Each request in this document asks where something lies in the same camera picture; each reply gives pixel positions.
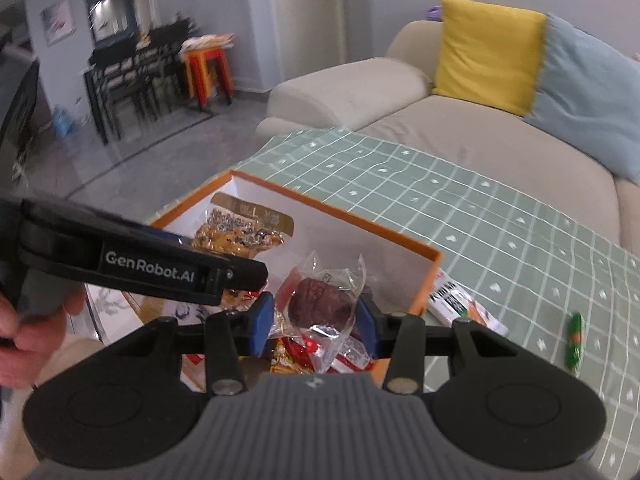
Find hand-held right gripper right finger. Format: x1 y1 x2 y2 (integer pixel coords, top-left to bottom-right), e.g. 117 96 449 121
356 294 526 393

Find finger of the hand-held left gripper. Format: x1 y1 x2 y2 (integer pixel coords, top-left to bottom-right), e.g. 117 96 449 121
144 225 196 248
200 255 270 307

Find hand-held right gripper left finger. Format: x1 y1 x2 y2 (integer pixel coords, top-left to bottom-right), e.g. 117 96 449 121
106 292 275 395

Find red snack packet white print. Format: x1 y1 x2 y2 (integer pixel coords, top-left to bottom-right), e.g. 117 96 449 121
327 335 376 373

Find red yellow fries packet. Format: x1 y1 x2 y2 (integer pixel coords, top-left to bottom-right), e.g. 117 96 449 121
270 337 313 375

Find golden snack packet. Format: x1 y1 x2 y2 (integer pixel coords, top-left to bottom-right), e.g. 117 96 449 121
192 192 296 261

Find clear brown snack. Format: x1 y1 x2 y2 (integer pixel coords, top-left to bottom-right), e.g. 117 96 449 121
272 250 368 373

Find orange cardboard box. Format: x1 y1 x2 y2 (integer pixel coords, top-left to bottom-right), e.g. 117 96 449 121
120 169 444 391

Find person's left hand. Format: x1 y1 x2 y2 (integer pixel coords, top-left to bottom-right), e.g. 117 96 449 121
0 291 87 390

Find blue bag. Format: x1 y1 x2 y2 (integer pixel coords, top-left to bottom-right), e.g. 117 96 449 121
50 105 77 137

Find black television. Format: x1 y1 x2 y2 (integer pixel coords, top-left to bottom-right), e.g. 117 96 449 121
0 57 42 186

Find black dining table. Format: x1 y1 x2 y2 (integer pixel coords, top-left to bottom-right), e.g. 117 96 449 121
82 17 201 146

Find red orange stacked stools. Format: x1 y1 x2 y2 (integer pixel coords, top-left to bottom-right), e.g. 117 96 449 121
180 46 236 108

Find green checked tablecloth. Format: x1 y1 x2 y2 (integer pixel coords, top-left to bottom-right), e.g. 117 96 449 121
145 127 640 461

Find pile of papers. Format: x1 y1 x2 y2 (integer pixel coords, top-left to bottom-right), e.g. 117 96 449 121
181 33 236 52

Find small green packet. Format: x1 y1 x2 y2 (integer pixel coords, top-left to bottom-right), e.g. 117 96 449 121
564 311 586 373

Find beige sofa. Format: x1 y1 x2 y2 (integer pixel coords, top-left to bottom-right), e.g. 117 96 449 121
255 20 640 261

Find dark blue framed window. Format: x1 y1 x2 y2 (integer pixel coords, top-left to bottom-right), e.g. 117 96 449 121
82 0 142 51

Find white door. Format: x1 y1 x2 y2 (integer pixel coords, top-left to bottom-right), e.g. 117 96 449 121
319 0 352 66

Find yellow cushion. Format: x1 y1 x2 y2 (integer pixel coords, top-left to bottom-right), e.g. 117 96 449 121
432 0 548 117

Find light blue cushion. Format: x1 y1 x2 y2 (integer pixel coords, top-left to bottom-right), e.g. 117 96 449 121
522 12 640 186

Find framed wall picture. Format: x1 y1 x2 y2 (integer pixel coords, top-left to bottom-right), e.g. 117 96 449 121
40 0 77 47

